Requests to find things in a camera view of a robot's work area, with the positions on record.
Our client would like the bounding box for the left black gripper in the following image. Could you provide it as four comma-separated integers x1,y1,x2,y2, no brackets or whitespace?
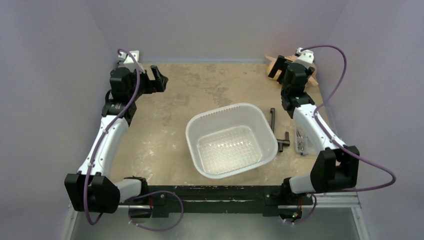
128,65,167,101

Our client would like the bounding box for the orange translucent plastic bag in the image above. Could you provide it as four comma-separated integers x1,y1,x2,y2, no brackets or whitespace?
265,55,319,87

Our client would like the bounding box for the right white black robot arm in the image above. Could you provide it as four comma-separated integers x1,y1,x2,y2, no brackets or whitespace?
268,53,359,204

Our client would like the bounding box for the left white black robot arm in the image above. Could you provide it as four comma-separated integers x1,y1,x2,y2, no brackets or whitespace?
64,65,169,214

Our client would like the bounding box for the clear plastic screw box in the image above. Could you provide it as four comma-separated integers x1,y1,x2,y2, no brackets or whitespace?
294,125,317,156

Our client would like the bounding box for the white plastic basket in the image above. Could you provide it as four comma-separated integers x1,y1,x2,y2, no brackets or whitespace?
185,102,278,180

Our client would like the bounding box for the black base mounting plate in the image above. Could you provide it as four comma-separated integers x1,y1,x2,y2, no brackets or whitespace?
119,185,314,218

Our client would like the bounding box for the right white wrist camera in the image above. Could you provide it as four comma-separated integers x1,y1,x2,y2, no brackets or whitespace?
293,47,315,69

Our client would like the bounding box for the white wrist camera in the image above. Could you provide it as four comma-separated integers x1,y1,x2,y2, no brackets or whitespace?
293,47,315,69
117,49,145,73

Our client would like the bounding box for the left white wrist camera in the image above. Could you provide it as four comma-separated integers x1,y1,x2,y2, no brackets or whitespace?
117,49,145,73

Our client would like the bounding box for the black T-handle wrench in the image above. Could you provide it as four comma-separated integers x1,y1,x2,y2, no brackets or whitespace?
269,107,291,154

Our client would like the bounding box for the aluminium rail frame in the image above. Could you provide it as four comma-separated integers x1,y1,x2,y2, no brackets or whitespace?
61,192,370,240

